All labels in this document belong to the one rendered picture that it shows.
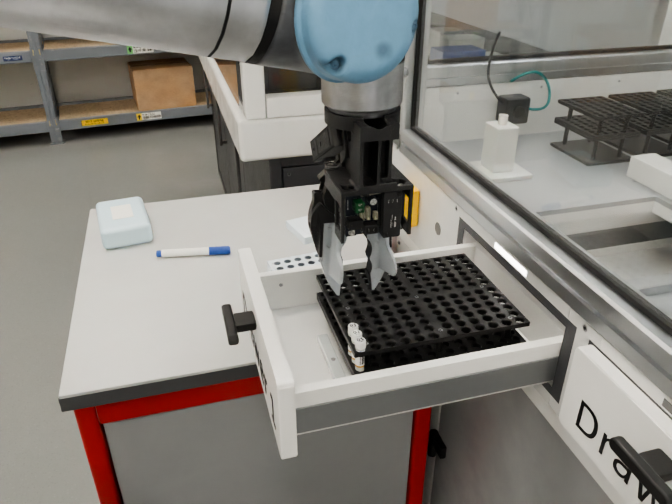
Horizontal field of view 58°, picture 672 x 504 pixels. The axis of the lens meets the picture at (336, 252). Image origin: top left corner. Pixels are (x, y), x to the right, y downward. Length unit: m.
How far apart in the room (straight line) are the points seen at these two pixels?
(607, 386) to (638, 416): 0.04
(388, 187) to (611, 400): 0.31
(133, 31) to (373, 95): 0.26
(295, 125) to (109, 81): 3.46
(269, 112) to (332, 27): 1.14
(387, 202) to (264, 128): 0.94
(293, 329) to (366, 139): 0.37
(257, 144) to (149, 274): 0.49
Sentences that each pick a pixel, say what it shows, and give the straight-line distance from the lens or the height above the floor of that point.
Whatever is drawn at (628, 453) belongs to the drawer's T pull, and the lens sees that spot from 0.62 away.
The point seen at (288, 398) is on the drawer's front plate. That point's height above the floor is 0.91.
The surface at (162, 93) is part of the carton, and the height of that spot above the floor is 0.25.
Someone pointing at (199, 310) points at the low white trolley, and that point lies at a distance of 1.02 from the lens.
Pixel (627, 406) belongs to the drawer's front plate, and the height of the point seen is 0.92.
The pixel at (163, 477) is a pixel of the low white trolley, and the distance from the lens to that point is 1.06.
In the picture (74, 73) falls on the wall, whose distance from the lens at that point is 4.85.
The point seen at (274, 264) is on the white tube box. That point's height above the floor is 0.79.
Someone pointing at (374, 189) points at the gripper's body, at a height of 1.11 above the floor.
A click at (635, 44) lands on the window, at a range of 0.65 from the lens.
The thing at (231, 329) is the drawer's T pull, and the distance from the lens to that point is 0.71.
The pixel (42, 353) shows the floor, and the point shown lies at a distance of 2.35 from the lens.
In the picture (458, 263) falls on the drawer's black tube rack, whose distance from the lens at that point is 0.87.
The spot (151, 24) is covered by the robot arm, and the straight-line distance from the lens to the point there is 0.34.
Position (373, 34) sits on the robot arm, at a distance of 0.35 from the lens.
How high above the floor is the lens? 1.33
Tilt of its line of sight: 29 degrees down
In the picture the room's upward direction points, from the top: straight up
